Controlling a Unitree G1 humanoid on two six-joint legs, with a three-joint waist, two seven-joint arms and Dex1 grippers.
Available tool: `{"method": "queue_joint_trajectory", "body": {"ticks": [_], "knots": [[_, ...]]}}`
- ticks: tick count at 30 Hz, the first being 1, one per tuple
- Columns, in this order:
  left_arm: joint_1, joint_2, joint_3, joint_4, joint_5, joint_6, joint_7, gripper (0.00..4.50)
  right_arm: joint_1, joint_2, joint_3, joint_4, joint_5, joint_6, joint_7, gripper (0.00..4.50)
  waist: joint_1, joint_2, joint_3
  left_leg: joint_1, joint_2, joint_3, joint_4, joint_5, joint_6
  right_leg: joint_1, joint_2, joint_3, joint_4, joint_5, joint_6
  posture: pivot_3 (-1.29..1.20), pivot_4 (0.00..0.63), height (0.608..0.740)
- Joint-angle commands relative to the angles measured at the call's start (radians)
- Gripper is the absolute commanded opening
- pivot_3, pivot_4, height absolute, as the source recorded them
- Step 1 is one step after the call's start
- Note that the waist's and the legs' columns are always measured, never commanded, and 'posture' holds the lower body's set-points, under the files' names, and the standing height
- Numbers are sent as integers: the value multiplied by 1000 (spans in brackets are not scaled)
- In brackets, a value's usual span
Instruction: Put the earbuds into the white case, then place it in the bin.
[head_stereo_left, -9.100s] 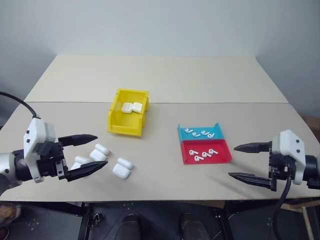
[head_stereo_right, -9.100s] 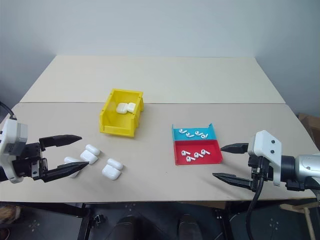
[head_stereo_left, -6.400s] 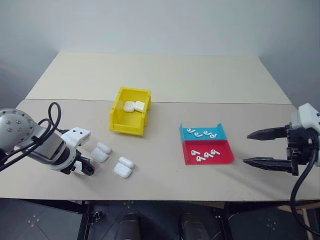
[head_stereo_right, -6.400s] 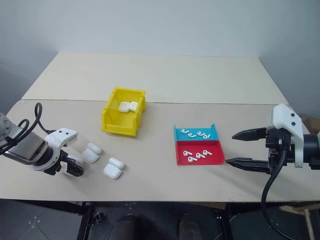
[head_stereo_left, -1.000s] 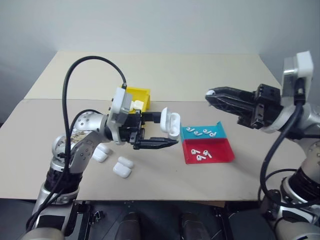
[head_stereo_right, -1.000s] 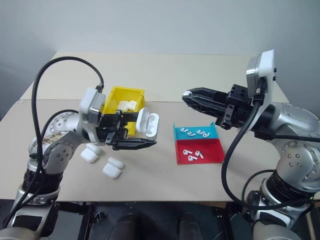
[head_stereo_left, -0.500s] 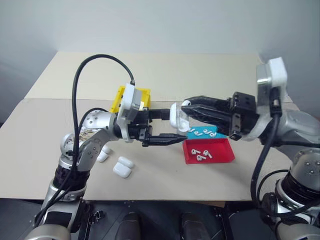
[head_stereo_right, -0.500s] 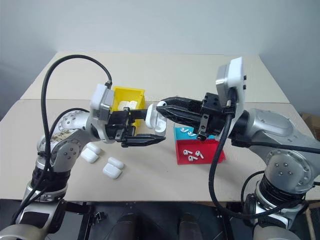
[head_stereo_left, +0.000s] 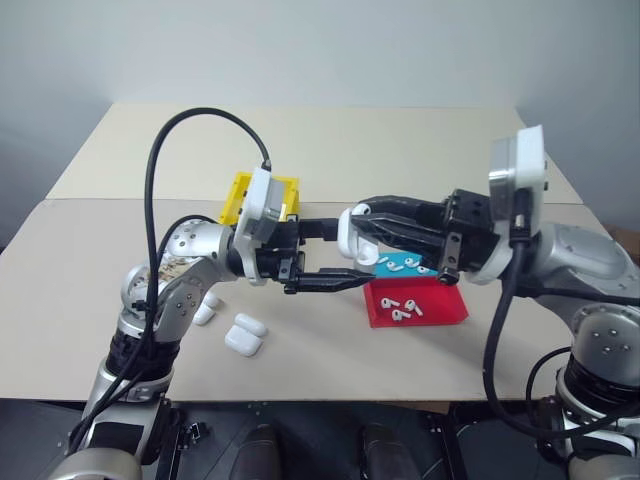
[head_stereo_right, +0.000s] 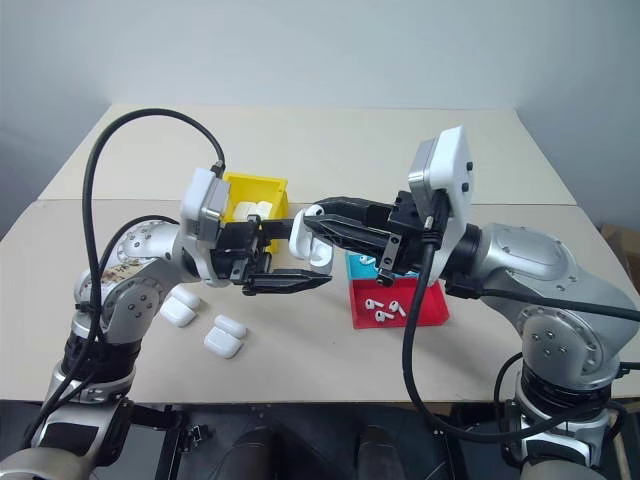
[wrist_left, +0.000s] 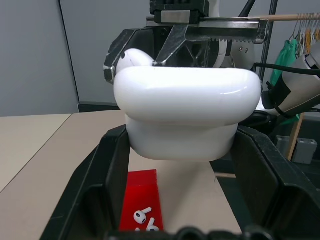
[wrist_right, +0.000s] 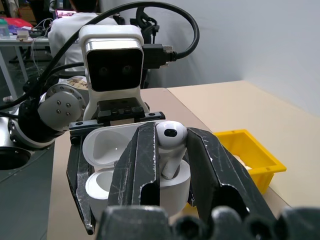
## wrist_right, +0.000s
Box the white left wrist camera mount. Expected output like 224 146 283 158
78 24 151 123

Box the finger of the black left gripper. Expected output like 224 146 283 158
186 186 199 208
65 141 98 236

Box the person in white shirt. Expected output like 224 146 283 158
47 0 119 74

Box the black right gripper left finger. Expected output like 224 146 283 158
107 122 161 208

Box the white cluttered desk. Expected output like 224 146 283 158
0 17 52 101

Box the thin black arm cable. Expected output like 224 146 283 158
0 62 85 118

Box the white earbud charging case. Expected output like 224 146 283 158
81 121 192 219

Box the laptop with pink screen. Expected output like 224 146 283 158
54 8 77 20

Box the small white rounded object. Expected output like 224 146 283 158
232 154 252 171

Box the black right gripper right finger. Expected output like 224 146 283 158
185 127 276 224

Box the white earbud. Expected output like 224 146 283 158
155 120 189 180

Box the yellow plastic bin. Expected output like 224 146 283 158
213 128 288 195

